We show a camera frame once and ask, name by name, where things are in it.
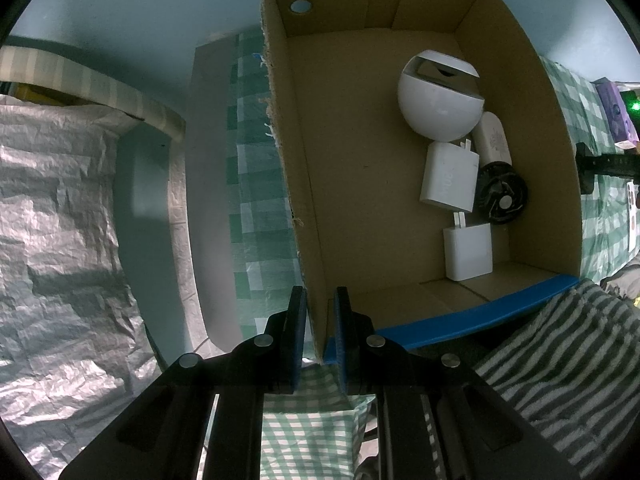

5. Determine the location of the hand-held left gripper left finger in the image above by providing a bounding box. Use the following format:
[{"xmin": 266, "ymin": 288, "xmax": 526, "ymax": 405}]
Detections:
[{"xmin": 59, "ymin": 286, "xmax": 307, "ymax": 480}]

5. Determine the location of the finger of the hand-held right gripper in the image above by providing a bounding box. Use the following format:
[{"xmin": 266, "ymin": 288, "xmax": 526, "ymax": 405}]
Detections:
[{"xmin": 575, "ymin": 142, "xmax": 640, "ymax": 194}]

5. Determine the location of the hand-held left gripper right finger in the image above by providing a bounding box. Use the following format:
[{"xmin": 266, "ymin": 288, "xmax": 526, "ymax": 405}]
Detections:
[{"xmin": 334, "ymin": 286, "xmax": 581, "ymax": 480}]

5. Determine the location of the black round fan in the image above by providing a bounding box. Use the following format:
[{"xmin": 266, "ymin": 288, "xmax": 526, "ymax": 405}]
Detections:
[{"xmin": 475, "ymin": 161, "xmax": 529, "ymax": 226}]

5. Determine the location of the white power adapter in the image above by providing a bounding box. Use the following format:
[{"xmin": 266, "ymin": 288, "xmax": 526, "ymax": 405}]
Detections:
[
  {"xmin": 443, "ymin": 211, "xmax": 493, "ymax": 282},
  {"xmin": 419, "ymin": 139, "xmax": 481, "ymax": 213}
]

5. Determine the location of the white round lamp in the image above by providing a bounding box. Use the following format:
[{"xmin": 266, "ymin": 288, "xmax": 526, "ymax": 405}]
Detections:
[{"xmin": 397, "ymin": 49, "xmax": 485, "ymax": 142}]

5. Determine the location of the cardboard box blue rim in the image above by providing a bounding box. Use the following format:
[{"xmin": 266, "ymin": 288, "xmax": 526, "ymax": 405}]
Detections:
[{"xmin": 260, "ymin": 0, "xmax": 587, "ymax": 367}]

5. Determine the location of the purple box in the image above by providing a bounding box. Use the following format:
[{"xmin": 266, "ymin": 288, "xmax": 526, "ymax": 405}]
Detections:
[{"xmin": 595, "ymin": 77, "xmax": 640, "ymax": 149}]

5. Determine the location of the white printed card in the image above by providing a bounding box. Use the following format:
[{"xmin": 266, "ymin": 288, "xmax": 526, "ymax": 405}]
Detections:
[{"xmin": 626, "ymin": 182, "xmax": 640, "ymax": 252}]

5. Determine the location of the white oval case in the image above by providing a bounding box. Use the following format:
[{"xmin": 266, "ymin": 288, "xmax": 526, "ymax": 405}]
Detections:
[{"xmin": 472, "ymin": 111, "xmax": 513, "ymax": 166}]

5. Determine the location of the green checkered tablecloth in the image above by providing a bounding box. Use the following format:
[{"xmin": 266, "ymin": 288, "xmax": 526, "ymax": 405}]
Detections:
[{"xmin": 225, "ymin": 30, "xmax": 640, "ymax": 480}]

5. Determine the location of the white embossed foam strip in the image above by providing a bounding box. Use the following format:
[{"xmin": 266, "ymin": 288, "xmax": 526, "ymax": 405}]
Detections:
[{"xmin": 167, "ymin": 130, "xmax": 211, "ymax": 356}]

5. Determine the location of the green white striped towel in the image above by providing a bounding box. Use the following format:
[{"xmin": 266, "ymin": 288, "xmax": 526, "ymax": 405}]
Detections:
[{"xmin": 475, "ymin": 280, "xmax": 640, "ymax": 480}]

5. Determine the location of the silver crinkled woven sheet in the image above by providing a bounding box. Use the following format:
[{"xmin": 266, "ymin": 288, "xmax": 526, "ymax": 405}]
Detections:
[{"xmin": 0, "ymin": 92, "xmax": 163, "ymax": 472}]

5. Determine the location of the beige striped cushion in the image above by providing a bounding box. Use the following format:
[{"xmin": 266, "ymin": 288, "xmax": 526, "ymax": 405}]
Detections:
[{"xmin": 0, "ymin": 45, "xmax": 187, "ymax": 143}]

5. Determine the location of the yellow object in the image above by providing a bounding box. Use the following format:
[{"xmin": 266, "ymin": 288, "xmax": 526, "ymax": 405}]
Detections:
[{"xmin": 17, "ymin": 84, "xmax": 96, "ymax": 108}]

